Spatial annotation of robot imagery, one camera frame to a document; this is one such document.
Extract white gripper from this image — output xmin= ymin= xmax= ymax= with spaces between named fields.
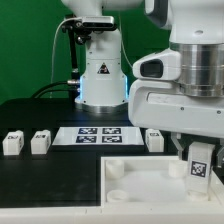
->
xmin=128 ymin=79 xmax=224 ymax=159

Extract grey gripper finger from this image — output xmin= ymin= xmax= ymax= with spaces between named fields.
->
xmin=216 ymin=139 xmax=224 ymax=168

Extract white square tabletop part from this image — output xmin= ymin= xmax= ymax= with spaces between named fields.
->
xmin=101 ymin=156 xmax=224 ymax=207

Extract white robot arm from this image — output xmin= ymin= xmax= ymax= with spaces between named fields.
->
xmin=62 ymin=0 xmax=224 ymax=138

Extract white sheet with fiducial tags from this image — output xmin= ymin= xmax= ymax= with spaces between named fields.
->
xmin=53 ymin=127 xmax=143 ymax=145

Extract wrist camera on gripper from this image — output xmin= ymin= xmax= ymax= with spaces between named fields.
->
xmin=132 ymin=48 xmax=181 ymax=81

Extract black camera stand pole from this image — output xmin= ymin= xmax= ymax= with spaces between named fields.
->
xmin=68 ymin=30 xmax=80 ymax=100

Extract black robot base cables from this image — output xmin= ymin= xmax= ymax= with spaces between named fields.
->
xmin=31 ymin=79 xmax=81 ymax=99

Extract black camera on stand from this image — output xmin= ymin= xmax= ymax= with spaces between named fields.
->
xmin=62 ymin=16 xmax=117 ymax=45

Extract white camera cable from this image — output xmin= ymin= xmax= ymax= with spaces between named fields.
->
xmin=49 ymin=11 xmax=134 ymax=99

